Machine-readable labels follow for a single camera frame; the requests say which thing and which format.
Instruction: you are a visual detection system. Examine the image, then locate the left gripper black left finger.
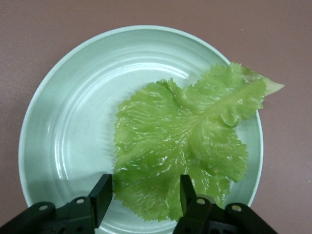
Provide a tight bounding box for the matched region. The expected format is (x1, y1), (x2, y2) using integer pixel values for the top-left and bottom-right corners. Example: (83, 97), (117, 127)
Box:
(0, 173), (114, 234)

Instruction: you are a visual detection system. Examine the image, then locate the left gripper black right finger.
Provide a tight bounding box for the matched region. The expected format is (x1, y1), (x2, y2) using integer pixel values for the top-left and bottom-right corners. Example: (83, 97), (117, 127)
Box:
(172, 174), (278, 234)

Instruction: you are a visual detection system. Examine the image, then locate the green lettuce leaf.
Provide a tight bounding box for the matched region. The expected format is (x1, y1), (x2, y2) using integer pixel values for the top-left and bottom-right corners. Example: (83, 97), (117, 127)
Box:
(112, 60), (285, 223)

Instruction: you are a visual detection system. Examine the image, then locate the light green round plate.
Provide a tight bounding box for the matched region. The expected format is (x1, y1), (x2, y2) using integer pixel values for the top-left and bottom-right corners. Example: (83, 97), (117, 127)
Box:
(18, 24), (265, 234)

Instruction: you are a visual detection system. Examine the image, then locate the brown table cover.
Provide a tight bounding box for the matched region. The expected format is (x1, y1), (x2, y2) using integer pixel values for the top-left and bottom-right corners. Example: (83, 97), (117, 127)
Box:
(0, 0), (312, 234)

